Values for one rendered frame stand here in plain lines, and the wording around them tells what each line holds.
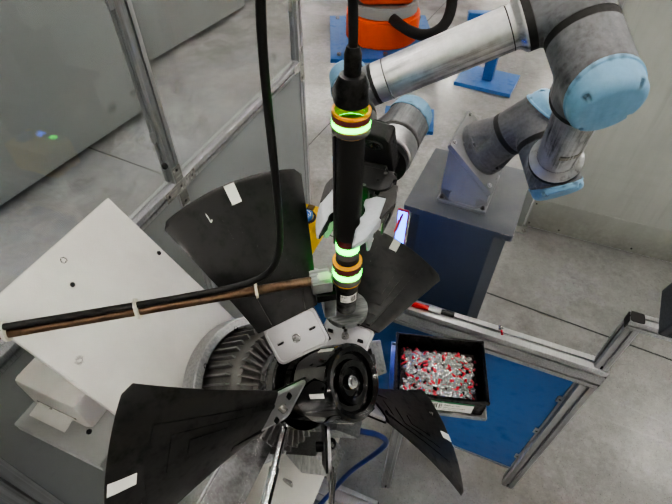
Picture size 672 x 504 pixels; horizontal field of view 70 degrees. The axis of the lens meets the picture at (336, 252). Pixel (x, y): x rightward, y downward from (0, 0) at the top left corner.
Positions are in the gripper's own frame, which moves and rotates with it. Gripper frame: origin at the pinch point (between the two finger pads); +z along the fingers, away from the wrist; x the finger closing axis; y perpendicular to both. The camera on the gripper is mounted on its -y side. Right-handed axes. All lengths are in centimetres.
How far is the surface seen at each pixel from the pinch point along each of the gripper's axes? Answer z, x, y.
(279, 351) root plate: 6.6, 7.2, 23.3
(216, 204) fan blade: -3.5, 21.4, 5.5
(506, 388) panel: -39, -37, 84
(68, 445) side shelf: 25, 52, 61
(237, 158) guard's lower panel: -77, 70, 60
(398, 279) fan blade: -19.1, -4.9, 28.4
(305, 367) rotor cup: 7.7, 2.2, 23.1
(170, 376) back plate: 13.8, 25.3, 31.8
